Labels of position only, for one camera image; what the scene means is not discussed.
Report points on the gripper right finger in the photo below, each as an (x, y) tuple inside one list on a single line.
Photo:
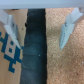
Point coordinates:
[(68, 28)]

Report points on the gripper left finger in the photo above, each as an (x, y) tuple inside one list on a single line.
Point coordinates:
[(11, 27)]

